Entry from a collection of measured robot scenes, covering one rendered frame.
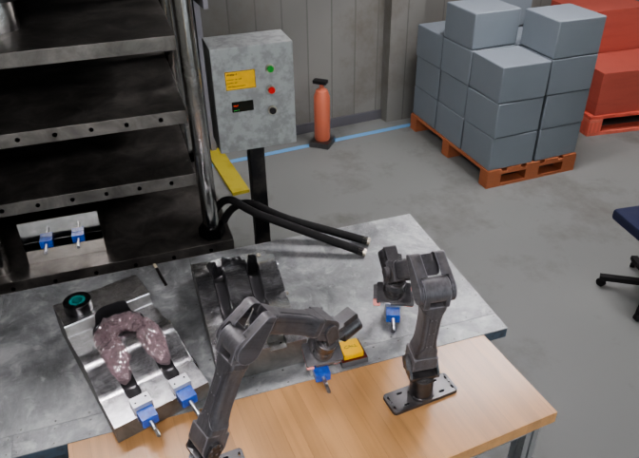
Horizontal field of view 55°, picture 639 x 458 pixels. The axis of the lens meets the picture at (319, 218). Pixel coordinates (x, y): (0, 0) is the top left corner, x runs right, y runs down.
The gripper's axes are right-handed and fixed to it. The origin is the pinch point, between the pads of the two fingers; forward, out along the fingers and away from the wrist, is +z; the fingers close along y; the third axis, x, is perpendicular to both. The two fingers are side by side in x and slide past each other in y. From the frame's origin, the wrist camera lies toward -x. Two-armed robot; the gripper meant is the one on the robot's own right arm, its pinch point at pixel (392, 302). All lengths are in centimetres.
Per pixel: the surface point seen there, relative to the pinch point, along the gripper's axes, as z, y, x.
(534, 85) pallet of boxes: 125, -97, -197
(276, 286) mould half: -4.6, 36.4, -2.4
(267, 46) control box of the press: -23, 45, -86
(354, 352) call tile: -9.1, 11.4, 18.8
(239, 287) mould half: -6.7, 47.6, -0.9
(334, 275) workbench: 13.4, 19.2, -14.6
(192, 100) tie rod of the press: -24, 67, -60
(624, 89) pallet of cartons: 196, -189, -255
